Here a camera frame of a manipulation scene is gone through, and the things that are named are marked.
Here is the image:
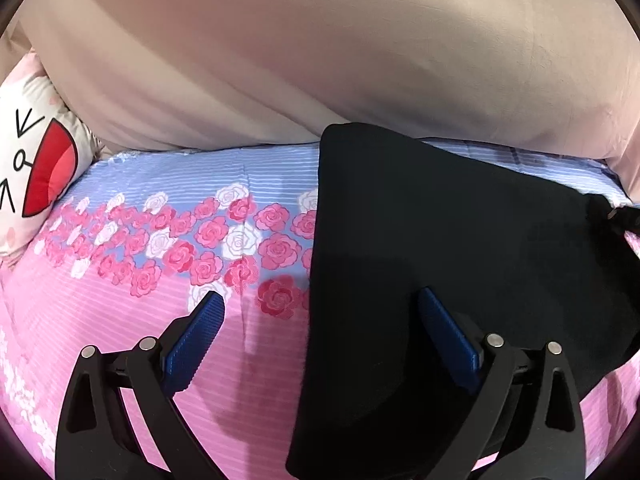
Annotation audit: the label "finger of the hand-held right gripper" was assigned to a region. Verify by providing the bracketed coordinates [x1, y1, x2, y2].
[585, 194, 640, 261]

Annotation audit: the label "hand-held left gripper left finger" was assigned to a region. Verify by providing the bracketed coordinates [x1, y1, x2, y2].
[55, 290, 227, 480]

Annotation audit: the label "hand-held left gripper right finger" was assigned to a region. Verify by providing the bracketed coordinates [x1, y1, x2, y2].
[417, 287, 587, 480]

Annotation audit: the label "black pants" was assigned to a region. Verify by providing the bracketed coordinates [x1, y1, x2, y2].
[285, 122, 640, 480]

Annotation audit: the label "pink blue floral bedsheet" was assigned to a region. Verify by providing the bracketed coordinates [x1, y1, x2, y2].
[0, 142, 640, 480]

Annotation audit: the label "white cartoon face pillow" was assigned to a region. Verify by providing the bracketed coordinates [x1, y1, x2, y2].
[0, 50, 101, 262]

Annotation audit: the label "beige blanket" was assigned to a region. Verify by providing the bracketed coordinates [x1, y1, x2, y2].
[0, 0, 640, 197]

